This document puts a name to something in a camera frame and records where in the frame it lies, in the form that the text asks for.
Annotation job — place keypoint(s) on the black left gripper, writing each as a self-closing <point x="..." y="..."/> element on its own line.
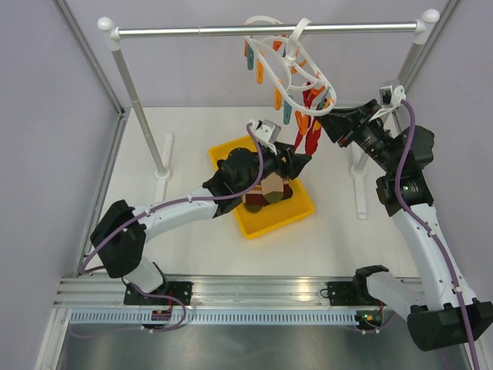
<point x="295" y="163"/>

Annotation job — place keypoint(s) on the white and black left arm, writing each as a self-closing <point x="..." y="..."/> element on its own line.
<point x="121" y="235"/>

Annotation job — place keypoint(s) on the red sock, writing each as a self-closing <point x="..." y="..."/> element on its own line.
<point x="309" y="129"/>

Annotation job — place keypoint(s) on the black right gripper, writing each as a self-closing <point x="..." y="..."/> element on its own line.
<point x="350" y="121"/>

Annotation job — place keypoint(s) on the yellow plastic tray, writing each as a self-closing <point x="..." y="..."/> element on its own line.
<point x="271" y="217"/>

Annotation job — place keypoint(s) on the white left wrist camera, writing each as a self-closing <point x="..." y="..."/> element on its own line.
<point x="265" y="133"/>

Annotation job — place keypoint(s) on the aluminium table edge rail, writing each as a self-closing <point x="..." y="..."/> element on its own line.
<point x="209" y="291"/>

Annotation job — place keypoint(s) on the silver clothes rack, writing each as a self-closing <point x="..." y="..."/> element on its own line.
<point x="190" y="73"/>

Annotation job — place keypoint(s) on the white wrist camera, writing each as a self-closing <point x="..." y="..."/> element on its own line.
<point x="391" y="95"/>
<point x="265" y="133"/>

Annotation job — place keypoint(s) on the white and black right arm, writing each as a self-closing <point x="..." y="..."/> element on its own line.
<point x="448" y="312"/>

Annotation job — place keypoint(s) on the striped beige maroon sock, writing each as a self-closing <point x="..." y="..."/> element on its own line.
<point x="274" y="189"/>

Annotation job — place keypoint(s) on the white slotted cable duct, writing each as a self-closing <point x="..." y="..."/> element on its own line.
<point x="215" y="317"/>

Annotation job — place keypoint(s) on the white round clip hanger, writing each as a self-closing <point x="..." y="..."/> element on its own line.
<point x="299" y="85"/>

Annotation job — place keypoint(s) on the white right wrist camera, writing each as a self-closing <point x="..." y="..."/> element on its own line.
<point x="391" y="95"/>

